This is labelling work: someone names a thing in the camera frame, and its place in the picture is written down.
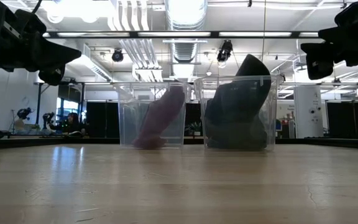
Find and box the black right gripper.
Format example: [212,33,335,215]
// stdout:
[300,0,358,81]

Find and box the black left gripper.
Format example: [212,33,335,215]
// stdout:
[0,0,83,86]

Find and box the dark green cap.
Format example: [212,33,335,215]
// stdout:
[204,54,272,151]

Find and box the faded red cap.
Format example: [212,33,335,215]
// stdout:
[132,86,186,150]

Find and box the clear plastic container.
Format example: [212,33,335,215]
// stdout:
[111,81,194,150]
[193,74,285,152]

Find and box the person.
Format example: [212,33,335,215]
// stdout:
[48,112,88,137]

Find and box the white round pillar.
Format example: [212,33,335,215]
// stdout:
[293,85,326,139]

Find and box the green potted plant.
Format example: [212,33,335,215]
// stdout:
[190,121,203,137]

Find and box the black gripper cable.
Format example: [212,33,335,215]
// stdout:
[29,0,43,14]

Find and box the black round ceiling camera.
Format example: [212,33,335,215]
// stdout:
[111,49,125,63]

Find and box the thin hanging cable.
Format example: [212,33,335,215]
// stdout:
[259,0,267,63]

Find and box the black overhead camera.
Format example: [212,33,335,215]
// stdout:
[216,39,234,63]

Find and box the black frame bar with lights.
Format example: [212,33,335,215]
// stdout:
[42,30,321,40]

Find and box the silver ceiling air duct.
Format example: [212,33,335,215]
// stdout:
[164,0,209,31]

